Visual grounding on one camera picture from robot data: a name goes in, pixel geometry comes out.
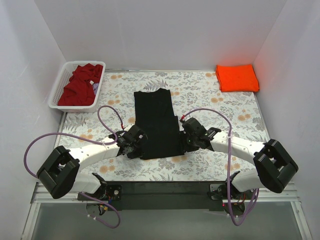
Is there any black t-shirt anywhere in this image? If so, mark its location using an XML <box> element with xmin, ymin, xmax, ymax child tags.
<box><xmin>134</xmin><ymin>88</ymin><xmax>184</xmax><ymax>160</ymax></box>

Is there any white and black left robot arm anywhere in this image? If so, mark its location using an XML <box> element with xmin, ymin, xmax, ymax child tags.
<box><xmin>36</xmin><ymin>124</ymin><xmax>148</xmax><ymax>200</ymax></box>

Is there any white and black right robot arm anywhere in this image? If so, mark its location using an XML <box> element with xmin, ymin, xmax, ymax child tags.
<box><xmin>180</xmin><ymin>117</ymin><xmax>299</xmax><ymax>199</ymax></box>

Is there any floral patterned table mat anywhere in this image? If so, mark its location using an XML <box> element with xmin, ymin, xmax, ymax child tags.
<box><xmin>56</xmin><ymin>71</ymin><xmax>269</xmax><ymax>181</ymax></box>

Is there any lavender garment in basket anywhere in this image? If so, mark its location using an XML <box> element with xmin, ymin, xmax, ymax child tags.
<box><xmin>90</xmin><ymin>81</ymin><xmax>100</xmax><ymax>96</ymax></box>

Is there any folded orange t-shirt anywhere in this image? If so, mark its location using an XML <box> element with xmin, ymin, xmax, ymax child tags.
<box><xmin>215</xmin><ymin>64</ymin><xmax>260</xmax><ymax>92</ymax></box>

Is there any red t-shirt in basket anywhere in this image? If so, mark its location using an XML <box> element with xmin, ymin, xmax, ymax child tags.
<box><xmin>57</xmin><ymin>63</ymin><xmax>103</xmax><ymax>106</ymax></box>

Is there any white plastic laundry basket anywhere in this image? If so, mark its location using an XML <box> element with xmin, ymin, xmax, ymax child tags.
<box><xmin>47</xmin><ymin>60</ymin><xmax>106</xmax><ymax>113</ymax></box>

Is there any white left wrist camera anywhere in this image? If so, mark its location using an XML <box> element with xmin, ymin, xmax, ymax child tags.
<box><xmin>121</xmin><ymin>123</ymin><xmax>132</xmax><ymax>131</ymax></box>

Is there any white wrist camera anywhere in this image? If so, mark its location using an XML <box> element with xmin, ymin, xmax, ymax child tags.
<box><xmin>121</xmin><ymin>123</ymin><xmax>132</xmax><ymax>131</ymax></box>
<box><xmin>179</xmin><ymin>115</ymin><xmax>187</xmax><ymax>124</ymax></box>

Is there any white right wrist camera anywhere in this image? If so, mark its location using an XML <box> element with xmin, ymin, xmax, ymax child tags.
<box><xmin>179</xmin><ymin>115</ymin><xmax>187</xmax><ymax>124</ymax></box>

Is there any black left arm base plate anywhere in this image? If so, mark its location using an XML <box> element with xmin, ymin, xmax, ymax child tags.
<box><xmin>82</xmin><ymin>182</ymin><xmax>122</xmax><ymax>201</ymax></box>

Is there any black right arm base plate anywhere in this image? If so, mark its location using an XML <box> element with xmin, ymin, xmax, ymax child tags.
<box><xmin>208</xmin><ymin>183</ymin><xmax>254</xmax><ymax>200</ymax></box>

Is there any aluminium front rail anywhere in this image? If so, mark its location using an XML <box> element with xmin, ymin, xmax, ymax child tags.
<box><xmin>31</xmin><ymin>182</ymin><xmax>300</xmax><ymax>203</ymax></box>

